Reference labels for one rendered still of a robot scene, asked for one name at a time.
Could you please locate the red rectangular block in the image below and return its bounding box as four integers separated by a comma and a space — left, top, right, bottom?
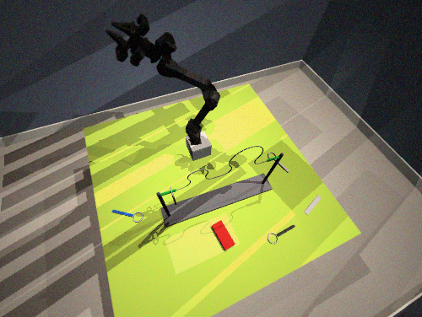
212, 220, 235, 250

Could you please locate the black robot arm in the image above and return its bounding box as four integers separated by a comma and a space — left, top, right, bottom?
130, 32, 220, 145

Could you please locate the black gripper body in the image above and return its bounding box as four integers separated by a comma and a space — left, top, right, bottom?
115, 14, 152, 62

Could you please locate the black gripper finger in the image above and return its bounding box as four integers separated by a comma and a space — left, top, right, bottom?
105, 30, 125, 52
111, 21, 137, 38

